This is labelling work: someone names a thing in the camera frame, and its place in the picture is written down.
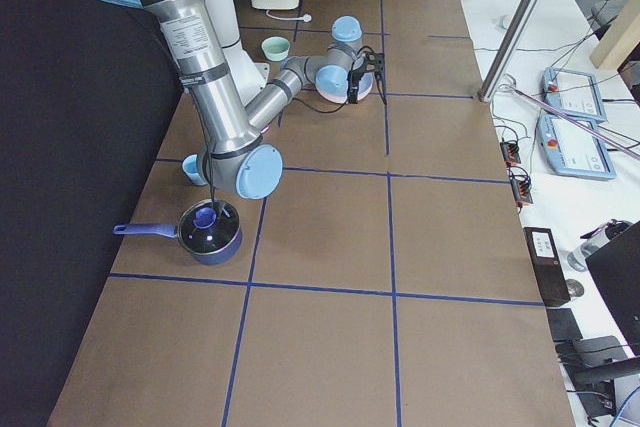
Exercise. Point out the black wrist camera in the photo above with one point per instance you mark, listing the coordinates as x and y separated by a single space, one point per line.
377 64

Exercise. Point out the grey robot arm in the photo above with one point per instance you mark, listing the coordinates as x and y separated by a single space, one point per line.
236 159

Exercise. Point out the teach pendant tablet far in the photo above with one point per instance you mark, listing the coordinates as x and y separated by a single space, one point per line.
574 92

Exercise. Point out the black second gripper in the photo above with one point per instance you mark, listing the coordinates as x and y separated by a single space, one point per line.
354 82

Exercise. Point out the teach pendant tablet near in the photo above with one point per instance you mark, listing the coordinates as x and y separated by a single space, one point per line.
572 151

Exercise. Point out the pink plate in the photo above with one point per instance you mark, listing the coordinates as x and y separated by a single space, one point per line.
339 98

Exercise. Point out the green bowl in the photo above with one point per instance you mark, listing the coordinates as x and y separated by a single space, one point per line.
275 48

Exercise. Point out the light blue cup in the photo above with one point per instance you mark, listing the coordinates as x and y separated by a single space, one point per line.
191 170

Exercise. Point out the teach pendant tablet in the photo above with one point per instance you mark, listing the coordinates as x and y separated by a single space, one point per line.
572 151
574 92

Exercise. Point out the dark blue pot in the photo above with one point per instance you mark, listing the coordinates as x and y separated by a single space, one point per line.
209 231

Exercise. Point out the white stick tool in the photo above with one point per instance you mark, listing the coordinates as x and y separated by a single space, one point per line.
511 88

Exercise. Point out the black label box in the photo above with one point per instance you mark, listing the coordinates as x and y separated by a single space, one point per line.
546 265

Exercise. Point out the aluminium frame post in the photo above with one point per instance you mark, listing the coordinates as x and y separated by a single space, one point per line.
507 49

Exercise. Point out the blue plate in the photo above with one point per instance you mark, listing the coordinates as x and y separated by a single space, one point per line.
368 78

